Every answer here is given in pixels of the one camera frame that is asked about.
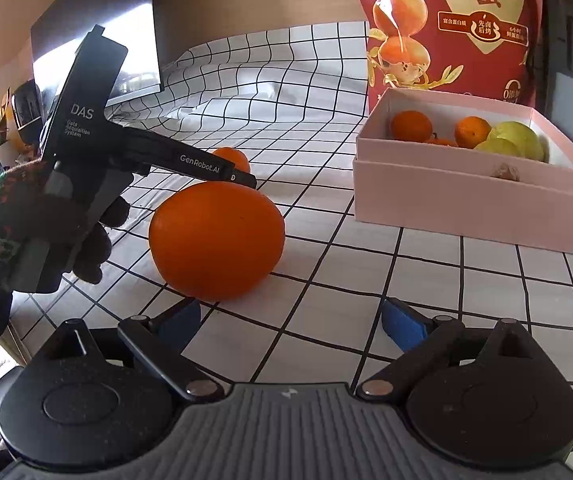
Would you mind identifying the pink gift box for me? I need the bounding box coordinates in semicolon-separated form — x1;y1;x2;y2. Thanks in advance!
355;87;573;196

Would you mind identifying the red snack bag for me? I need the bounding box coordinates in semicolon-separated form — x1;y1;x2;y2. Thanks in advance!
354;0;545;117

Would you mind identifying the black flat monitor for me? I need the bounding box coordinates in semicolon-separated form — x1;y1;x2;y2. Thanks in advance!
30;0;162;111

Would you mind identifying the person's left hand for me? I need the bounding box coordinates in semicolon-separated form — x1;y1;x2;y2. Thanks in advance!
0;160;130;286

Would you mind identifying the pink box lid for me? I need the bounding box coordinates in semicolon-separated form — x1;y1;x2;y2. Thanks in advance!
353;154;573;256

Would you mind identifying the yellow-green pear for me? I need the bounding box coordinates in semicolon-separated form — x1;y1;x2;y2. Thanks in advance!
487;121;546;162
474;138;517;157

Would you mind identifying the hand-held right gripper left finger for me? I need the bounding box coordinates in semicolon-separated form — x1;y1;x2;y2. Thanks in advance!
49;299;224;402

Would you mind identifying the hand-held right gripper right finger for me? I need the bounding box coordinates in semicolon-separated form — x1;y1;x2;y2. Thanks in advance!
357;298;537;402

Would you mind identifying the small beige ribbon bow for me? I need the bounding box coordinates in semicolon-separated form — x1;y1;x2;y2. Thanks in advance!
491;161;521;181

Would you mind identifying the large orange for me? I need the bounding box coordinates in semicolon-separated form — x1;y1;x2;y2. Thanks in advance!
148;181;286;302

